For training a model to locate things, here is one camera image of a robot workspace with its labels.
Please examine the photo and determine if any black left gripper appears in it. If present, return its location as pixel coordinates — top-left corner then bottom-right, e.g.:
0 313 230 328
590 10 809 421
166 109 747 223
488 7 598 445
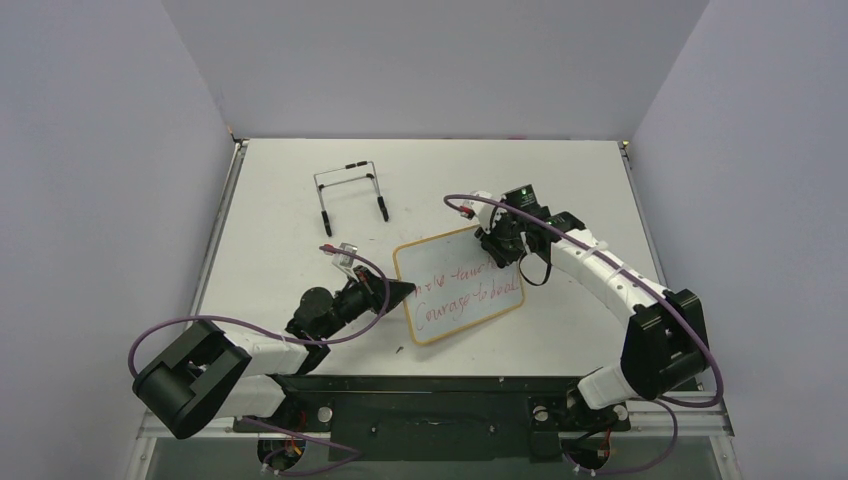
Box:
319 265 415 340

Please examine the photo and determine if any yellow framed whiteboard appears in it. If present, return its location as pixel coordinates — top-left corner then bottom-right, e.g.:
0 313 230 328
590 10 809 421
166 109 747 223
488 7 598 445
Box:
393 227 525 345

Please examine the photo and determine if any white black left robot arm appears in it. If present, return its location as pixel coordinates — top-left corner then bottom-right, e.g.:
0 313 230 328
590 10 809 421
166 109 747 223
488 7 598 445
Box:
132 267 416 439

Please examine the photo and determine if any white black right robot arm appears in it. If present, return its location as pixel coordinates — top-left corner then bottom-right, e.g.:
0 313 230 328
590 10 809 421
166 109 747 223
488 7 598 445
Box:
460 185 715 427

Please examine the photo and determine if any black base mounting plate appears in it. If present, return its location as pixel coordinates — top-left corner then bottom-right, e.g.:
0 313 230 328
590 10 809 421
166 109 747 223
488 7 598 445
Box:
233 375 628 467

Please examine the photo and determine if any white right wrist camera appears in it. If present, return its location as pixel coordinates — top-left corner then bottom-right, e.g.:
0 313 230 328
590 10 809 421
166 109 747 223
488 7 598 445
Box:
462 190 504 234

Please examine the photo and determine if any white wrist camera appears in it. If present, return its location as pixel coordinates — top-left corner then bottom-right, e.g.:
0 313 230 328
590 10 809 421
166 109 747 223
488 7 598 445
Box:
326 243 358 279
462 190 504 234

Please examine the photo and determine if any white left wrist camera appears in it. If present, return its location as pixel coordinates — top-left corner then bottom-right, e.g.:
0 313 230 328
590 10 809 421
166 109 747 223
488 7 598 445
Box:
326 243 358 279

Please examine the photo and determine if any metal wire whiteboard stand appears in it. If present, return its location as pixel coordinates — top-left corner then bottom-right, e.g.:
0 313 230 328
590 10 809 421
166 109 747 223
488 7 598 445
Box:
312 160 390 238

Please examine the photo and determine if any aluminium table edge rail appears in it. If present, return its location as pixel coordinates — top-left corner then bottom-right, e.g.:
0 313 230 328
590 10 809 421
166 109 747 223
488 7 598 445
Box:
618 140 668 284

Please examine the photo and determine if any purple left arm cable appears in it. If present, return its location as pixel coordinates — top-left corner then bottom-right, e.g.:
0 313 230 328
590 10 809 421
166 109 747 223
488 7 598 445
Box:
127 244 392 478

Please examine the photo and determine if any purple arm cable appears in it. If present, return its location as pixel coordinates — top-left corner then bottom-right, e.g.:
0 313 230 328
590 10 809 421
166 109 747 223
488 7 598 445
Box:
443 193 725 478
127 244 392 478

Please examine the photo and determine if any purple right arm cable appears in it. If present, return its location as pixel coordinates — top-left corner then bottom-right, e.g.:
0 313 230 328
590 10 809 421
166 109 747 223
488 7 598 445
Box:
443 193 725 478

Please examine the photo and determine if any aluminium front frame rail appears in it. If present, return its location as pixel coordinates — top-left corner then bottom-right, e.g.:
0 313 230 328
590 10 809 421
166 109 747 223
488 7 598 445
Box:
137 390 735 440

